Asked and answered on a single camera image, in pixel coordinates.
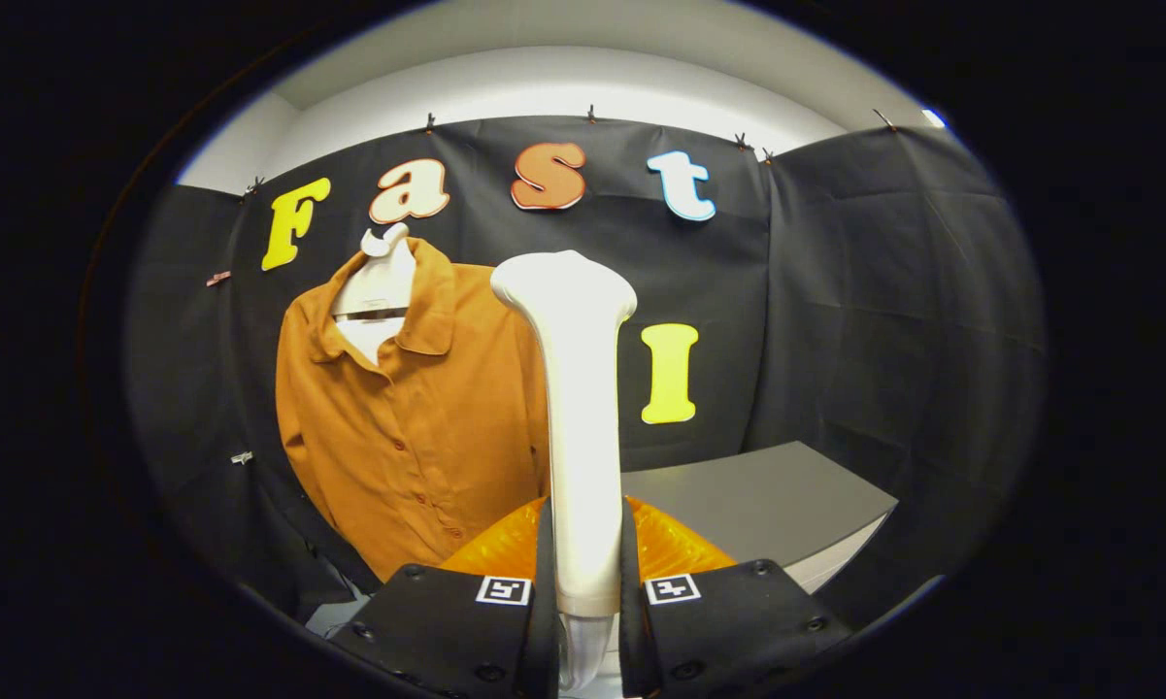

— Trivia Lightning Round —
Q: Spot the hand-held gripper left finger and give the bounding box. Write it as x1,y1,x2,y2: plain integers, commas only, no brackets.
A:
325,495,560,699

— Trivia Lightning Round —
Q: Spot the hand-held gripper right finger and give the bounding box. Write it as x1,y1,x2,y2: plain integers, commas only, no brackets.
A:
618,495,855,699

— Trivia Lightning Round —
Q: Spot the white garment steamer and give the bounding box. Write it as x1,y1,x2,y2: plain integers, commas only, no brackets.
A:
490,250,639,696

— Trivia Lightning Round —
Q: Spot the orange button-up shirt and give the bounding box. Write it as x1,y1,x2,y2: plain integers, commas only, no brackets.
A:
275,238,554,583

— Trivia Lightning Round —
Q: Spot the grey box cabinet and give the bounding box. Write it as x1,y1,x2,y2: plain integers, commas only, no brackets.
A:
621,441,900,595

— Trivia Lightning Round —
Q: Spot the white mannequin torso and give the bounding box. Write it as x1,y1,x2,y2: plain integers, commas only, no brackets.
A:
330,222,418,367

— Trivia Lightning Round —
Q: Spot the black backdrop cloth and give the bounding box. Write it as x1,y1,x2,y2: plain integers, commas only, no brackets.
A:
124,115,1046,632

